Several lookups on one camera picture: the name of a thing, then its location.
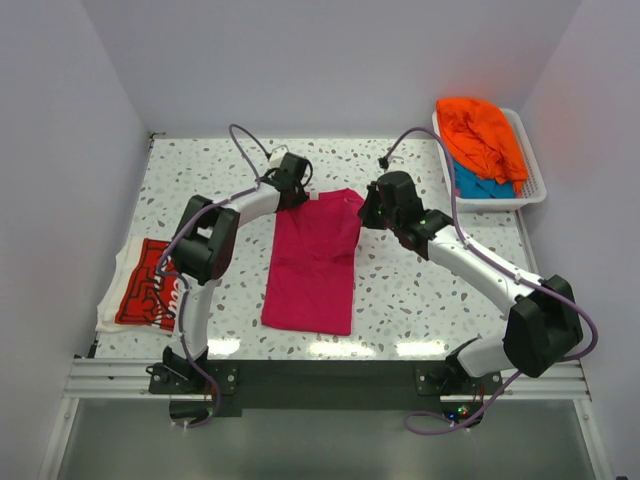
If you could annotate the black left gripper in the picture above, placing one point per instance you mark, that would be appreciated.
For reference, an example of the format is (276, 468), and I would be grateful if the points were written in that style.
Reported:
(301, 198)

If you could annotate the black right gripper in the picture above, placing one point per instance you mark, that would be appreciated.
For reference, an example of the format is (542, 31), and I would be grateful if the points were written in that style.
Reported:
(365, 213)

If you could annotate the magenta t shirt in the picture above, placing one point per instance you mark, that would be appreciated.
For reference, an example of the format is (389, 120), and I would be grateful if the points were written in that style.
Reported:
(310, 281)

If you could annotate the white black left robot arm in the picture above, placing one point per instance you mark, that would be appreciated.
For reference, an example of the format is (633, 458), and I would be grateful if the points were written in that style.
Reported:
(202, 249)

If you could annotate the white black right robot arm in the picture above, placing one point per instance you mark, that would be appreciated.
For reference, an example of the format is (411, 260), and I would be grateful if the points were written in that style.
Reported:
(543, 325)

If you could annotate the blue t shirt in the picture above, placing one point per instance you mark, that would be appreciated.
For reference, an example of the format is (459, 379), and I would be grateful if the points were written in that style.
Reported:
(468, 185)

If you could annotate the orange t shirt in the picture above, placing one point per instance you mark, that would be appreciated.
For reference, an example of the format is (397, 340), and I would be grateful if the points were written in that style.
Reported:
(479, 137)

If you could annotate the white plastic basket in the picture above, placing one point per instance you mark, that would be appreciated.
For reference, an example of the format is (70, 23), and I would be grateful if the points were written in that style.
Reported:
(533, 191)

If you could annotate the folded white red t shirt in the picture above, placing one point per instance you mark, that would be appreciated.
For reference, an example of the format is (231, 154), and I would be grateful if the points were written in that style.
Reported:
(137, 297)

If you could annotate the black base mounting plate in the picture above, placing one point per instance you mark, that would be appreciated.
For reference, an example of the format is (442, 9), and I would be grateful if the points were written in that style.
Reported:
(228, 388)

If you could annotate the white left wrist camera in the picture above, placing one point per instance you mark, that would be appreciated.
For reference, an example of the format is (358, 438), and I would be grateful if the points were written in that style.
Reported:
(277, 154)

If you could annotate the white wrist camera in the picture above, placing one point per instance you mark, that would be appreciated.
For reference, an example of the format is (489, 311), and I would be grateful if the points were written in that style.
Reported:
(277, 154)
(391, 163)

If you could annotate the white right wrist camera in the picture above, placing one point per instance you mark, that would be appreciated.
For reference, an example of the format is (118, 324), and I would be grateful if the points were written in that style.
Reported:
(391, 163)

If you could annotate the aluminium rail frame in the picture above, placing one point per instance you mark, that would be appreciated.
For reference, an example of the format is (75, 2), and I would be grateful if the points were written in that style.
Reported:
(111, 426)

